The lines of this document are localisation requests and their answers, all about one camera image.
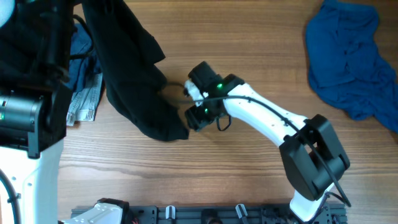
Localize crumpled blue shirt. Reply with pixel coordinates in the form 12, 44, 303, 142
305, 1, 397, 132

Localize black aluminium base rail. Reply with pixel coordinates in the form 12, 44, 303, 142
70, 203, 348, 224

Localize folded dark navy garment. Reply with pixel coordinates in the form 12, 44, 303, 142
66, 24, 101, 92

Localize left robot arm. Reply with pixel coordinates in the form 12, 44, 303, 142
1, 0, 91, 223

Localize folded light blue jeans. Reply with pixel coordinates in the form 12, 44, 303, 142
67, 73, 103, 126

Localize black t-shirt with logo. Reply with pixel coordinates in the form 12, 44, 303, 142
82, 0, 189, 141

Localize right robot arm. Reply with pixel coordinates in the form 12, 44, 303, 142
184, 62, 351, 223

